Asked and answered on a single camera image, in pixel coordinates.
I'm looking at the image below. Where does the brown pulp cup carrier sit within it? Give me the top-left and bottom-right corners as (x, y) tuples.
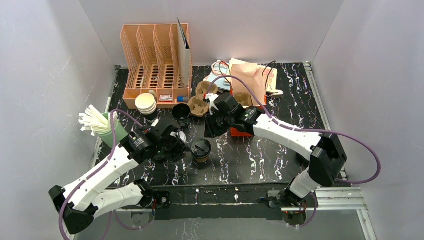
(187, 81), (218, 117)
(233, 92), (253, 107)

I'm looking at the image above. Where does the orange paper bag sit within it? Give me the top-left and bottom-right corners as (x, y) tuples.
(230, 63), (267, 137)

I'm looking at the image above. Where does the kraft paper cup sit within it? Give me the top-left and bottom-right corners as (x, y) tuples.
(193, 154), (209, 164)

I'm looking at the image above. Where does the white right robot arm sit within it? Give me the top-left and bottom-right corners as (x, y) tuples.
(203, 93), (347, 203)

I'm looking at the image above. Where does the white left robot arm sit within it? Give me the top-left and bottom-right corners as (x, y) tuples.
(48, 118), (188, 235)

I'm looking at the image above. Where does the white cup lid underneath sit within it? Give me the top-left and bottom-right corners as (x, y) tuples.
(178, 131), (187, 142)

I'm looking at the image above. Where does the green straw holder cup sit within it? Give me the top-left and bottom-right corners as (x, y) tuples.
(97, 112), (129, 149)

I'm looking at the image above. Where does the black paper cup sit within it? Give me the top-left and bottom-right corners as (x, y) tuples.
(171, 103), (191, 128)

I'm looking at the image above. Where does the red white small box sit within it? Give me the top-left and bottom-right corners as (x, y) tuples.
(159, 94), (173, 102)

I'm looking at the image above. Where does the light blue paper bag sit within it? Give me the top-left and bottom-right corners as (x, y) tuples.
(203, 60), (231, 92)

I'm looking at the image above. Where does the blue capped small bottle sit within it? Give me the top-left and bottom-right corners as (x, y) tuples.
(176, 96), (190, 103)

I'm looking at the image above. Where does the white wrapped straws bundle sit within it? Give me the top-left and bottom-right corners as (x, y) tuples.
(78, 105), (119, 136)

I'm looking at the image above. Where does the grey folder in organizer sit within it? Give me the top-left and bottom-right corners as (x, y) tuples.
(177, 18), (192, 88)

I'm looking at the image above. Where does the orange plastic file organizer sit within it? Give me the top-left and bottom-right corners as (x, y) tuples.
(120, 23), (193, 109)

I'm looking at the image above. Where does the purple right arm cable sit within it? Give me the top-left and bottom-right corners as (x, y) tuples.
(206, 74), (382, 229)

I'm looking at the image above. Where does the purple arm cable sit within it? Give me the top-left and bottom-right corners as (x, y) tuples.
(58, 109), (147, 240)
(206, 74), (382, 229)

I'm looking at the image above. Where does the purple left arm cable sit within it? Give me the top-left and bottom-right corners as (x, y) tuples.
(58, 109), (147, 240)

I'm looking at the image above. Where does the aluminium rail frame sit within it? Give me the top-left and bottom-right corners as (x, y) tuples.
(112, 187), (376, 240)

